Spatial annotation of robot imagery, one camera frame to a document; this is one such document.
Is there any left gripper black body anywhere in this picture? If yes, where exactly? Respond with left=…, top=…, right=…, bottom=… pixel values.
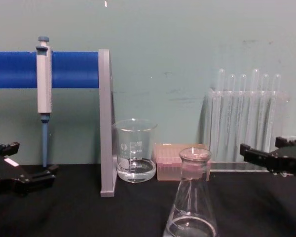
left=0, top=151, right=26, bottom=198

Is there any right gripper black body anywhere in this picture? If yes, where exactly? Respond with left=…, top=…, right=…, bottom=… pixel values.
left=268, top=147, right=296, bottom=177

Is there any clear acrylic tube rack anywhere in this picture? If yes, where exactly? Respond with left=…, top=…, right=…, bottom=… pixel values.
left=205, top=89, right=290, bottom=172

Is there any clear glass test tube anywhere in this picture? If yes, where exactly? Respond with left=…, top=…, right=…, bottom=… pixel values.
left=217, top=68, right=225, bottom=149
left=259, top=73, right=269, bottom=149
left=270, top=73, right=282, bottom=149
left=237, top=73, right=247, bottom=149
left=250, top=68, right=260, bottom=149
left=227, top=73, right=236, bottom=149

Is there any black table cloth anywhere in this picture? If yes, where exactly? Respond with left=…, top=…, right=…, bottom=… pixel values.
left=0, top=161, right=296, bottom=237

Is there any grey and blue pipette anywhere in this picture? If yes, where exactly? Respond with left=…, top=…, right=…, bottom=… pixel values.
left=35, top=36, right=53, bottom=169

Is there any glass conical flask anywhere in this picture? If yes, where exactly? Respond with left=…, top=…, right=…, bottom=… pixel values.
left=162, top=147, right=219, bottom=237

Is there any grey stand upright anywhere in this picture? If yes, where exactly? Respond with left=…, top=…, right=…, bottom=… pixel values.
left=98, top=48, right=118, bottom=198

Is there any pink pipette tip box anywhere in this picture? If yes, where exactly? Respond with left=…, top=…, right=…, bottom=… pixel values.
left=154, top=143, right=211, bottom=181

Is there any blue round bar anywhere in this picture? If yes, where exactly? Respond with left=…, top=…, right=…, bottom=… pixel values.
left=0, top=50, right=101, bottom=90

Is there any glass beaker with clear liquid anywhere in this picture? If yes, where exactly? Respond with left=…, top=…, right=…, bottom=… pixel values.
left=111, top=118, right=159, bottom=183

